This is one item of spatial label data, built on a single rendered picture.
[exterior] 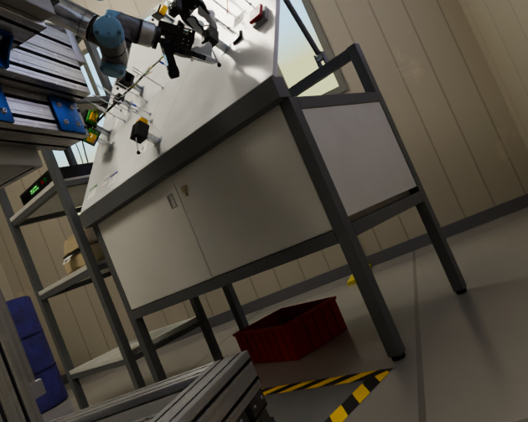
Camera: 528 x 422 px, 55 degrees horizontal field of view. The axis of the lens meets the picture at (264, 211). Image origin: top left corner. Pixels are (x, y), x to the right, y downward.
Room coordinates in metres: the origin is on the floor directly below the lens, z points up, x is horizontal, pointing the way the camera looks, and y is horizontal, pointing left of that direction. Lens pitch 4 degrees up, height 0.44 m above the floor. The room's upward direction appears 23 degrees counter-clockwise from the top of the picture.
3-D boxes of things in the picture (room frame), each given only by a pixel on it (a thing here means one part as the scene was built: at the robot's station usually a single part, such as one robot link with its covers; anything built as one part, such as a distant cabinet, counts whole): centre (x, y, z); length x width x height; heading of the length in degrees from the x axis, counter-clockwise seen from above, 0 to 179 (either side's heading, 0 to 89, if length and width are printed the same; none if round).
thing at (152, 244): (1.99, 0.47, 0.60); 0.55 x 0.02 x 0.39; 50
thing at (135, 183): (1.80, 0.27, 0.83); 1.18 x 0.05 x 0.06; 50
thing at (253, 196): (1.64, 0.05, 0.60); 0.55 x 0.03 x 0.39; 50
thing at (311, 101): (2.04, 0.07, 0.40); 1.18 x 0.60 x 0.80; 50
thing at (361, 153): (2.05, 0.06, 0.60); 1.17 x 0.58 x 0.40; 50
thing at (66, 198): (2.56, 0.85, 0.93); 0.61 x 0.50 x 1.85; 50
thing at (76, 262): (2.45, 0.80, 0.76); 0.30 x 0.21 x 0.20; 143
